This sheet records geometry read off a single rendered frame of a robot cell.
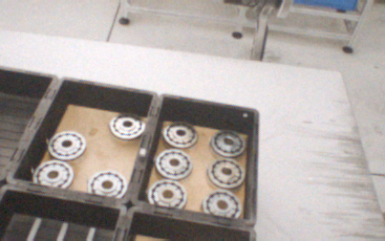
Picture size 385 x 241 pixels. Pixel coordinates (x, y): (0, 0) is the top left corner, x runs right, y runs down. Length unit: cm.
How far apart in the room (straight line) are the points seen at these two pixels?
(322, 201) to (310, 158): 17
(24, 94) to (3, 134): 16
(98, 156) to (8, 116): 32
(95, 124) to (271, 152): 60
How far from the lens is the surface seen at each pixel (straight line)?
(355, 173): 157
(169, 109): 132
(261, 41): 200
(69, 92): 137
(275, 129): 159
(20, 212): 118
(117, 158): 125
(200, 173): 123
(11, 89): 146
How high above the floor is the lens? 180
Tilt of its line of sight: 45 degrees down
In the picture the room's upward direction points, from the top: 9 degrees clockwise
